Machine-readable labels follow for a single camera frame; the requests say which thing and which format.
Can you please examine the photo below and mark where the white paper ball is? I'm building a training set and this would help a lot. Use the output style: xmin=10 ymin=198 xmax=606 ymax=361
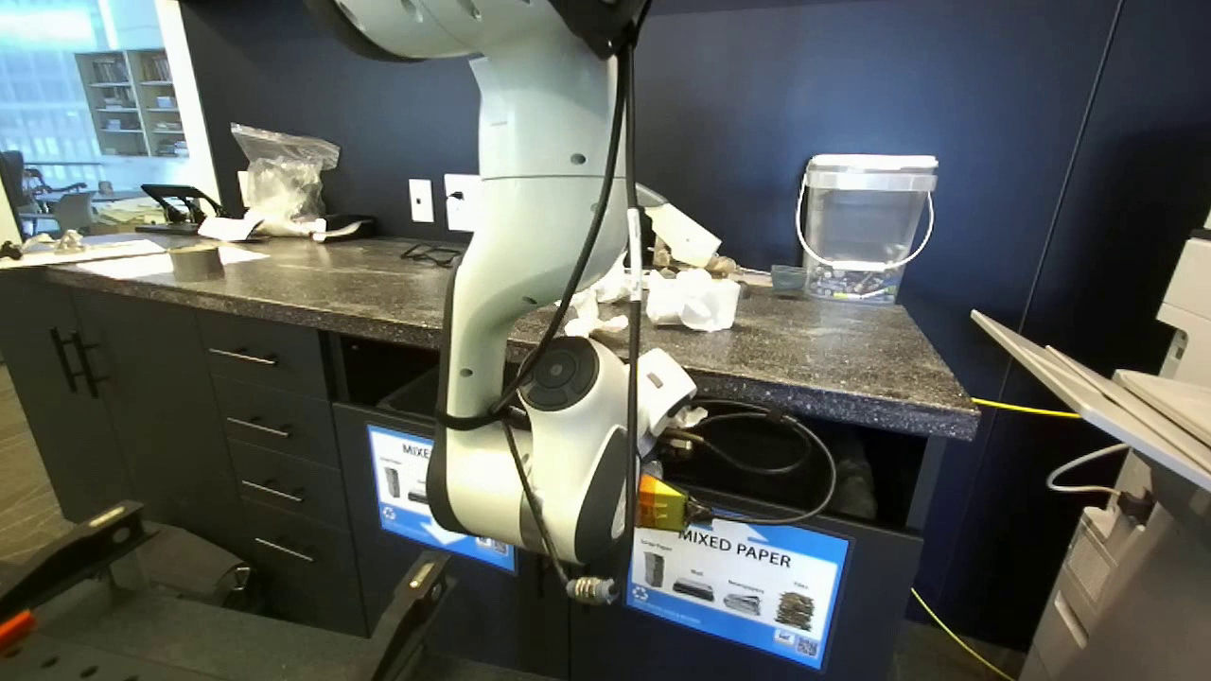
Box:
xmin=642 ymin=265 xmax=747 ymax=336

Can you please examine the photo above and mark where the white folded paper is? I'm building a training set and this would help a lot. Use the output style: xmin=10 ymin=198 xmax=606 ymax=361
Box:
xmin=198 ymin=210 xmax=270 ymax=247

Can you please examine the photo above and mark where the white wall outlet plate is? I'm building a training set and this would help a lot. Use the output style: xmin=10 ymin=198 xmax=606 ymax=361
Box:
xmin=443 ymin=170 xmax=483 ymax=235

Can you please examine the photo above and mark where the black office chair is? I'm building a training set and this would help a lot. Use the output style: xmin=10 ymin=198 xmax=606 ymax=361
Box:
xmin=0 ymin=496 xmax=458 ymax=681

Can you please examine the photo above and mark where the clear plastic bag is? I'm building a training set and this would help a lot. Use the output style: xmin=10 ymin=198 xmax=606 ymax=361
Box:
xmin=226 ymin=121 xmax=345 ymax=240

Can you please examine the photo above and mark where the background shelving unit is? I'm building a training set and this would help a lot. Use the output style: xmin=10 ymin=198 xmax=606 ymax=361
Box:
xmin=72 ymin=46 xmax=192 ymax=162

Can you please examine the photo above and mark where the small white switch plate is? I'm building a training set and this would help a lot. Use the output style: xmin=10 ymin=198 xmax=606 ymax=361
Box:
xmin=406 ymin=173 xmax=439 ymax=227

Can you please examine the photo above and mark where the black cupboard handle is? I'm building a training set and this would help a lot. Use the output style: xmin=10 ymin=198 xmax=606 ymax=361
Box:
xmin=51 ymin=327 xmax=78 ymax=395
xmin=72 ymin=334 xmax=107 ymax=400

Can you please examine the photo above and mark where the black trash bin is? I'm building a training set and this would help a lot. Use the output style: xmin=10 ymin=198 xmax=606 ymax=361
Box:
xmin=376 ymin=363 xmax=446 ymax=423
xmin=703 ymin=414 xmax=881 ymax=527

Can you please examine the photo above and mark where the blue label with down arrow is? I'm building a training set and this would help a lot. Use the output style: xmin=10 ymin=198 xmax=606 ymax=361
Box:
xmin=362 ymin=419 xmax=520 ymax=579

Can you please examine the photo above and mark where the yellow cable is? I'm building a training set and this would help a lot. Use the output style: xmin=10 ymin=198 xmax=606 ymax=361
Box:
xmin=906 ymin=395 xmax=1091 ymax=681

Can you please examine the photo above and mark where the thin black cable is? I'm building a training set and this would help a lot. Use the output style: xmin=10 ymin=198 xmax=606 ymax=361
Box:
xmin=398 ymin=240 xmax=471 ymax=271

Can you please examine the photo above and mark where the dark drawer cabinet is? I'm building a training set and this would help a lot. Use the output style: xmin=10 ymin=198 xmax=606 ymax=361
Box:
xmin=0 ymin=265 xmax=371 ymax=635

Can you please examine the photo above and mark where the white paper sheet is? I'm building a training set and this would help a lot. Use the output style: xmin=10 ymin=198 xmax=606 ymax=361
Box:
xmin=72 ymin=240 xmax=274 ymax=283
xmin=0 ymin=232 xmax=173 ymax=271

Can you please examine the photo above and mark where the blue label with up arrow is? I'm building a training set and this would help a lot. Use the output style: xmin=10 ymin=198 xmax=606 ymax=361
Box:
xmin=623 ymin=508 xmax=853 ymax=675

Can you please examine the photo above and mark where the dark recycling bin cabinet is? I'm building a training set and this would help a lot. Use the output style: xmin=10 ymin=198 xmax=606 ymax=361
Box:
xmin=331 ymin=334 xmax=950 ymax=681

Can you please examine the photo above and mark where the black desk tray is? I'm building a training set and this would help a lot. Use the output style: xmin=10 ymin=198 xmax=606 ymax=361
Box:
xmin=140 ymin=183 xmax=226 ymax=235

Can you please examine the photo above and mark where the white office printer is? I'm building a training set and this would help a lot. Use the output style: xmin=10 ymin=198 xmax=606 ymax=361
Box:
xmin=970 ymin=211 xmax=1211 ymax=681

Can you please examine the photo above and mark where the white cable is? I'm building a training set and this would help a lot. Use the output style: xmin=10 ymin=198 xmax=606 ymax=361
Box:
xmin=1041 ymin=440 xmax=1133 ymax=503

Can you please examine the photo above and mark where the printed white paper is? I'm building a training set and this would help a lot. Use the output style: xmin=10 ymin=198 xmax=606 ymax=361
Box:
xmin=559 ymin=252 xmax=635 ymax=348

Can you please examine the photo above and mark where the silver drawer handle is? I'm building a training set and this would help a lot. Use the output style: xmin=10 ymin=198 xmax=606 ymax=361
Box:
xmin=224 ymin=414 xmax=295 ymax=443
xmin=250 ymin=532 xmax=317 ymax=569
xmin=203 ymin=346 xmax=280 ymax=370
xmin=239 ymin=476 xmax=306 ymax=508

